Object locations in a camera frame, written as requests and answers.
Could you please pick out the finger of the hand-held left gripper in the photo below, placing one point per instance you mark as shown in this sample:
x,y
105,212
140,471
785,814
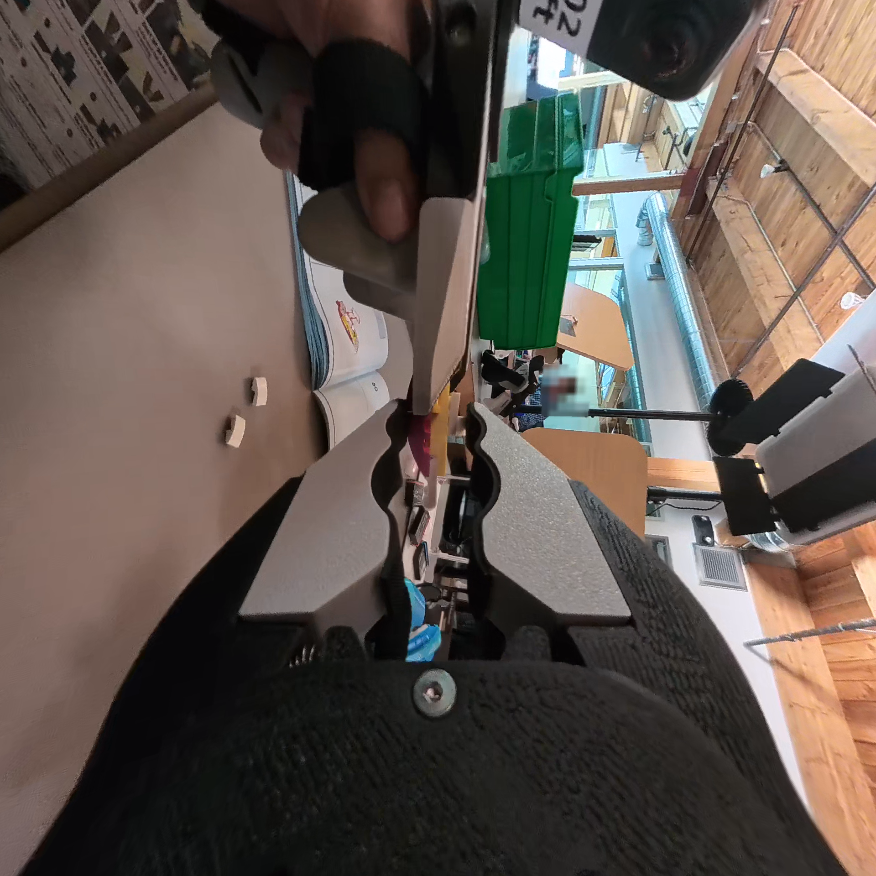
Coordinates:
x,y
441,301

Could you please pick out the wall vent grille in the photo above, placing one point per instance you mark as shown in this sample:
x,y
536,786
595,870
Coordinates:
x,y
720,566

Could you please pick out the silver ventilation duct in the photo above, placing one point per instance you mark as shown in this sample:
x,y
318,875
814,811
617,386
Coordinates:
x,y
677,294

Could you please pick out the green plastic bin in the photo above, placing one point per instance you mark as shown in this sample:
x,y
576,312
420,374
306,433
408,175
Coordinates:
x,y
527,260

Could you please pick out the white yellow pink lego build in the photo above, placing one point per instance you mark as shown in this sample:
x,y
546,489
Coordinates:
x,y
428,438

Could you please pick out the black mesh office chair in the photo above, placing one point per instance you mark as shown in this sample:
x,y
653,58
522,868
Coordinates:
x,y
506,375

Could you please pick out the black white printed sheet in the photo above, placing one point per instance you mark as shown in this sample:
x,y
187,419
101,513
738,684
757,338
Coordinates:
x,y
75,75

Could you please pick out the black stand with knob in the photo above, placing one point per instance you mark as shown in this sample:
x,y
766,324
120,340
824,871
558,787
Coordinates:
x,y
732,410

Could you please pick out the person's left hand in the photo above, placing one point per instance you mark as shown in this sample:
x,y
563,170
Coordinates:
x,y
387,195

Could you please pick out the light wooden desk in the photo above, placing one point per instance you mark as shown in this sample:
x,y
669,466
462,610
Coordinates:
x,y
595,328
588,479

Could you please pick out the white curved lego piece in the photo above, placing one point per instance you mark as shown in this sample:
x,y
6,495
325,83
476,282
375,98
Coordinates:
x,y
235,430
257,391

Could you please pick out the grey black mounted device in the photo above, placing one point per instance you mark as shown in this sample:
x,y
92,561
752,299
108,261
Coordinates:
x,y
814,452

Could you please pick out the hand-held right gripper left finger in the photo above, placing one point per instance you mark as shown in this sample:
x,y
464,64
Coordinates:
x,y
321,534

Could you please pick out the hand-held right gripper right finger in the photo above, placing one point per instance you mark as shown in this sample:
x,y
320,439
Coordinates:
x,y
547,534

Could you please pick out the lego instruction booklet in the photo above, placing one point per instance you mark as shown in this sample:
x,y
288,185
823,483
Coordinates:
x,y
342,356

